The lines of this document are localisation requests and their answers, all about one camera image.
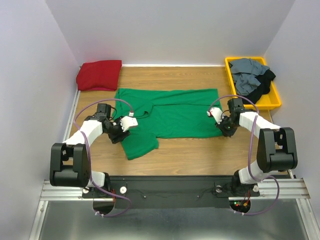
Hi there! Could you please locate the green t shirt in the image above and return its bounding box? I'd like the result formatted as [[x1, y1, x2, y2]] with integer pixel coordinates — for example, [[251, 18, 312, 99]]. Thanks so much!
[[114, 88, 222, 160]]

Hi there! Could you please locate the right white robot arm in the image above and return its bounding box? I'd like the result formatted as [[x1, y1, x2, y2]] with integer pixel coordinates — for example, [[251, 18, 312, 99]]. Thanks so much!
[[207, 95, 298, 195]]

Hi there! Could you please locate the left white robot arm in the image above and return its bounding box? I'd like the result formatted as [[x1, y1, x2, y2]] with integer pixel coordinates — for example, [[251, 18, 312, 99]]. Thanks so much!
[[49, 103, 138, 197]]

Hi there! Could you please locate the yellow plastic bin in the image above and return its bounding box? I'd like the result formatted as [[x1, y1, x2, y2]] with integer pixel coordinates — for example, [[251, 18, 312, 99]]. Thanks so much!
[[224, 56, 282, 111]]

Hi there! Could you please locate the grey blue t shirt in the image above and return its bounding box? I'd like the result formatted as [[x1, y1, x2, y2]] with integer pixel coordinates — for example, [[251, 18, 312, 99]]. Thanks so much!
[[228, 58, 270, 96]]

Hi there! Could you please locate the folded red t shirt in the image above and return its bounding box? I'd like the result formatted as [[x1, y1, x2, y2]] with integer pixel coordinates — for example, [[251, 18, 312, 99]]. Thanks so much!
[[76, 60, 122, 91]]

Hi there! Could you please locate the black t shirt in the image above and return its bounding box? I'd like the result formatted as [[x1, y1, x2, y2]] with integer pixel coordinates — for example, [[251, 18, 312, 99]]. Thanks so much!
[[246, 69, 276, 104]]

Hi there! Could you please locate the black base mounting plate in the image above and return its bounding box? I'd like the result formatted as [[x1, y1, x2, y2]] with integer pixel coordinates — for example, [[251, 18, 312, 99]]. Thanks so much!
[[82, 175, 260, 214]]

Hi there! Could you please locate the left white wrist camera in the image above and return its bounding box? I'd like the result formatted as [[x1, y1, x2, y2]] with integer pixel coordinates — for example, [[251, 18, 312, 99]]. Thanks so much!
[[119, 112, 138, 132]]

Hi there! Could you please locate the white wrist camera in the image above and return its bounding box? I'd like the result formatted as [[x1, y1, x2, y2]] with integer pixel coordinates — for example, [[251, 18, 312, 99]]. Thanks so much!
[[207, 107, 223, 125], [119, 112, 138, 132]]

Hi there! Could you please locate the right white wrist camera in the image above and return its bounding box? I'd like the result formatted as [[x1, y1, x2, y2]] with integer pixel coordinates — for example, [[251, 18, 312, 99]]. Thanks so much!
[[207, 107, 223, 125]]

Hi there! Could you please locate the aluminium frame rail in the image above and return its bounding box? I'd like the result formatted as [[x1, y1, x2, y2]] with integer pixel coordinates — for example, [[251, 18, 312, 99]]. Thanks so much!
[[40, 178, 310, 201]]

